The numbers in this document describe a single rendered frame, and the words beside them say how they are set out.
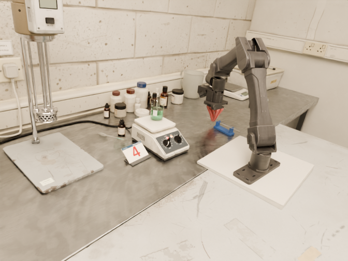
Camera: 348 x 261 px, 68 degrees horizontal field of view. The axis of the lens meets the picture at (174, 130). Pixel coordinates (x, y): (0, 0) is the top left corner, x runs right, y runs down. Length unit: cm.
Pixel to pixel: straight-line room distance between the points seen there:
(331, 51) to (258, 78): 126
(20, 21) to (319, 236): 93
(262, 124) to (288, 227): 32
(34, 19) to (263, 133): 71
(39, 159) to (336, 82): 193
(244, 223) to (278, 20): 180
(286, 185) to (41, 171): 76
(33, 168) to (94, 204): 25
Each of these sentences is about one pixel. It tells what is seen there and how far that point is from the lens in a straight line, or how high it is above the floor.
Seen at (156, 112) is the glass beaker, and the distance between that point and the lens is 99.
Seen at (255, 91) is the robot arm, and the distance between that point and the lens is 91.
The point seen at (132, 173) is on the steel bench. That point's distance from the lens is 86.
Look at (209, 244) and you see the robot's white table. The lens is 68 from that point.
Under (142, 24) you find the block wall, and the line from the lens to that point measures 143.
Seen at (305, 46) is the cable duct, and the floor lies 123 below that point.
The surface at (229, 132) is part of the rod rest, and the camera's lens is 119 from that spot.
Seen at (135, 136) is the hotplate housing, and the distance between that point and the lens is 102.
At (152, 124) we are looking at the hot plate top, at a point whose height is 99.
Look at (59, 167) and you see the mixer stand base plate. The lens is 89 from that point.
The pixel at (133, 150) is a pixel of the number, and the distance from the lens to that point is 92.
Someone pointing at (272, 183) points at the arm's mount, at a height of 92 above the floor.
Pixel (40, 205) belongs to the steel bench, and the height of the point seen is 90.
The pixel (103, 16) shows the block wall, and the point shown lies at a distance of 128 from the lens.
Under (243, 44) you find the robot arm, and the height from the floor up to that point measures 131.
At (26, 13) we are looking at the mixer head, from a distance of 77.
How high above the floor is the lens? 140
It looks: 26 degrees down
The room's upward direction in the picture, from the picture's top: 7 degrees clockwise
